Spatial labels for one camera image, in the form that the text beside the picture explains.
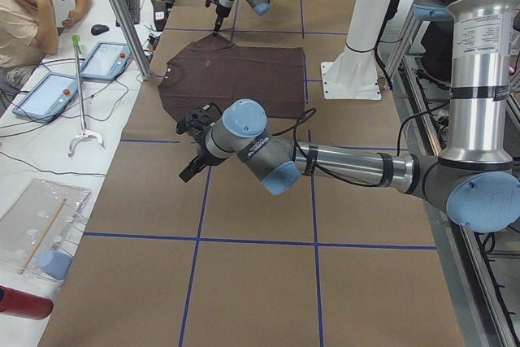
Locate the dark brown t-shirt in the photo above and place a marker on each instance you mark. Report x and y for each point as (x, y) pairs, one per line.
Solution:
(217, 70)

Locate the blue tape line lengthwise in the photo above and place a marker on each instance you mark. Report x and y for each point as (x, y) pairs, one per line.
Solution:
(197, 244)

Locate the black keyboard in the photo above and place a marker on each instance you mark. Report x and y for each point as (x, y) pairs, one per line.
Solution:
(134, 9)

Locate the seated person beige shirt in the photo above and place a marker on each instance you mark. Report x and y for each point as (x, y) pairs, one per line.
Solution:
(29, 32)

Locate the silver reacher grabber tool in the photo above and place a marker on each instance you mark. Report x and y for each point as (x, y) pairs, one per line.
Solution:
(85, 133)

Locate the wooden stick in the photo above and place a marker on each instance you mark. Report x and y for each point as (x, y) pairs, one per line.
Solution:
(42, 236)

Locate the near blue teach pendant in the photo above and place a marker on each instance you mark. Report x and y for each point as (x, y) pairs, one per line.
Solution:
(48, 99)

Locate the far blue teach pendant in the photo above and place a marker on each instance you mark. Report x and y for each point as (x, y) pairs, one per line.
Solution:
(106, 61)

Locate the blue teach pendant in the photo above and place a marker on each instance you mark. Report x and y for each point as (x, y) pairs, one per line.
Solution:
(48, 99)
(106, 61)

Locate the red bottle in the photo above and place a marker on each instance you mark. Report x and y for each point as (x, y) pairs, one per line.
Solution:
(24, 305)

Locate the black computer mouse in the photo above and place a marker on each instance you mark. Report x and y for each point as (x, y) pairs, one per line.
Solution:
(99, 29)

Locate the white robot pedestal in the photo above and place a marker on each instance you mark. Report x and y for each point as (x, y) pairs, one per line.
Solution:
(353, 75)

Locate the aluminium frame post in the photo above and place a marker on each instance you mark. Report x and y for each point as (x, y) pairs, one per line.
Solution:
(130, 34)

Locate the blue tape line crosswise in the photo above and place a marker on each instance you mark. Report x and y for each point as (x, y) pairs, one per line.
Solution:
(260, 242)

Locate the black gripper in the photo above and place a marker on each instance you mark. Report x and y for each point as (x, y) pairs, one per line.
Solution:
(220, 10)
(199, 154)

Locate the light blue cup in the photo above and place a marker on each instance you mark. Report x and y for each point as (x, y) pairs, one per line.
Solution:
(55, 264)

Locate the clear plastic tray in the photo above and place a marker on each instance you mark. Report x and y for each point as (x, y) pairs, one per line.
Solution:
(23, 222)

